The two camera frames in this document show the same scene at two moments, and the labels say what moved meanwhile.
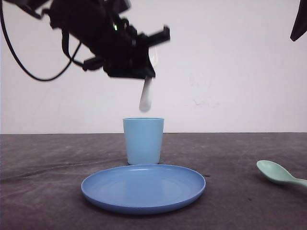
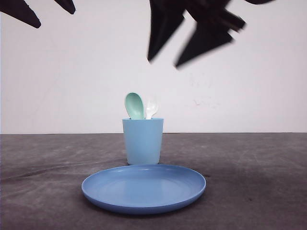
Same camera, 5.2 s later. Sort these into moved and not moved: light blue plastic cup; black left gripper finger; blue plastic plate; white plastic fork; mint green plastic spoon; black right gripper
Moved: mint green plastic spoon; black left gripper finger; black right gripper; white plastic fork
Not moved: blue plastic plate; light blue plastic cup
